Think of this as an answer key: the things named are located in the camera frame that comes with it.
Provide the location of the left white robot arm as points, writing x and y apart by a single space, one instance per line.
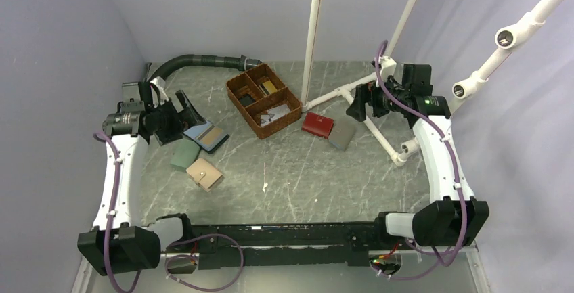
117 241

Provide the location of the brown woven divided basket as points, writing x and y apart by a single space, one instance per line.
248 82

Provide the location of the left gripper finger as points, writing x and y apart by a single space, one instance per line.
189 116
168 135

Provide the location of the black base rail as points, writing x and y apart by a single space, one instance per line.
352 243

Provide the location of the green card holder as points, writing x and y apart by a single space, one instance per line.
185 154

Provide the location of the gold card in basket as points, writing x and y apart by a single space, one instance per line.
268 87

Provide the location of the white pipe camera boom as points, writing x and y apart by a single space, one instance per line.
508 40

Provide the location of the white PVC pipe frame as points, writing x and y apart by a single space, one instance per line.
340 37

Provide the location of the cards in basket front compartment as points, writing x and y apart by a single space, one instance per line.
273 114

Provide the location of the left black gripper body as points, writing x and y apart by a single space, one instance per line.
166 116

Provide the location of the beige snap card holder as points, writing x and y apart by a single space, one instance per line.
204 174

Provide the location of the black card in basket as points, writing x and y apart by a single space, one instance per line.
246 100

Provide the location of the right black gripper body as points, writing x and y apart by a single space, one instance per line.
381 103

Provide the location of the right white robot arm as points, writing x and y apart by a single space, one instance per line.
454 215

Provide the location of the open blue card wallet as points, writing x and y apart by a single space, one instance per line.
208 136

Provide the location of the red leather wallet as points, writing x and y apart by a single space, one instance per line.
317 125

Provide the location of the grey leather card holder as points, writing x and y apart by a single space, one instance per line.
342 133

